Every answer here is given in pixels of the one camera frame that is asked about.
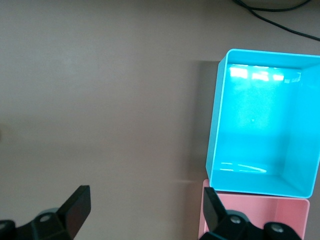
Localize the long black table cable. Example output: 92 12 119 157
231 0 320 42

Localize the looped black table cable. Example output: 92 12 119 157
239 0 313 13

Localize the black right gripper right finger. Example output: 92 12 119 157
199 187 301 240

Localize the pink plastic bin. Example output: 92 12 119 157
197 178 311 240

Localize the blue plastic bin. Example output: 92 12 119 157
205 48 320 200

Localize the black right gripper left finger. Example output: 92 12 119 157
0 184 92 240

